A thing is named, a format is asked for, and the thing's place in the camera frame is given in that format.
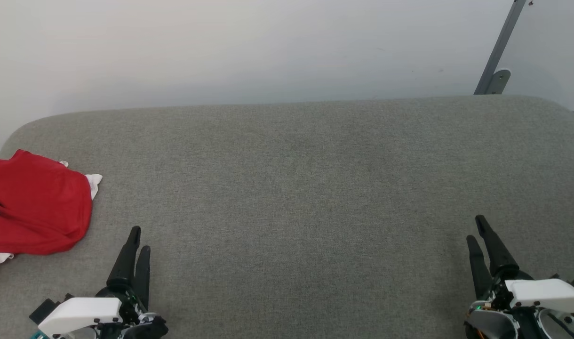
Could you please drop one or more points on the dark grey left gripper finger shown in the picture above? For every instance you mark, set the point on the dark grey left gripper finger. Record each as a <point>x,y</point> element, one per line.
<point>143,278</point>
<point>126,263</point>

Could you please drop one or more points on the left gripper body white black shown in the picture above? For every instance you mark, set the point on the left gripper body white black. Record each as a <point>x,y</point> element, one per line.
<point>80,310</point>

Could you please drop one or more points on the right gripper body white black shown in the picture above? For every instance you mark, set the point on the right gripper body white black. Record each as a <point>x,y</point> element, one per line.
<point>541,292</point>

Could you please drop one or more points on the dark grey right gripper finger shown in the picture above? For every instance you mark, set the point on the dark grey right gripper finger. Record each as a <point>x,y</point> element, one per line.
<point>498,259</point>
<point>480,273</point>

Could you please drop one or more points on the red jersey with white sleeves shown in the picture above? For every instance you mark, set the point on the red jersey with white sleeves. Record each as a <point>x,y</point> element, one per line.
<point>37,207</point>

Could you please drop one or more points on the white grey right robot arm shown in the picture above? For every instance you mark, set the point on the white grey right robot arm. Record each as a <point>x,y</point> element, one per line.
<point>489,325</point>

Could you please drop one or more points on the grey fabric sofa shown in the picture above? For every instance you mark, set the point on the grey fabric sofa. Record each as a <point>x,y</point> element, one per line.
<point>296,212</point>

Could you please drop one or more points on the grey metal pole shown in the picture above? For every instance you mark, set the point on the grey metal pole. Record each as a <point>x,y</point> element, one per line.
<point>501,42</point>

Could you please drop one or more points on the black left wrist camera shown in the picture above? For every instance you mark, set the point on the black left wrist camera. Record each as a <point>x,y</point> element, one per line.
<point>42,308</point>

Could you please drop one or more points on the grey metal pole bracket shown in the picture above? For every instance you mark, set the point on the grey metal pole bracket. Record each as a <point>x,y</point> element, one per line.
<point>499,81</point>

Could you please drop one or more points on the white wall panel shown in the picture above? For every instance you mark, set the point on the white wall panel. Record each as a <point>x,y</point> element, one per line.
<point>550,47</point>

